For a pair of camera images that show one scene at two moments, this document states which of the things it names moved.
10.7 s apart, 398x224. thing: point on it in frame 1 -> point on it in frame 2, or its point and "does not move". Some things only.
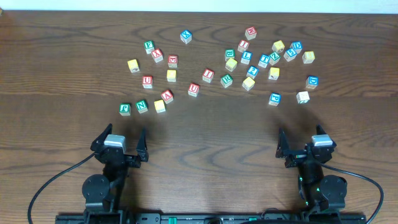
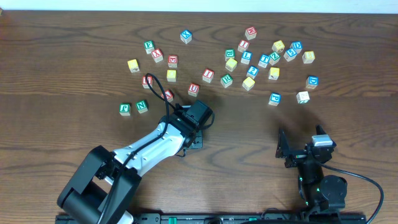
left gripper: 123,158 -> 196,140
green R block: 226,80 does not move
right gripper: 302,158 does not move
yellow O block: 171,75 does not move
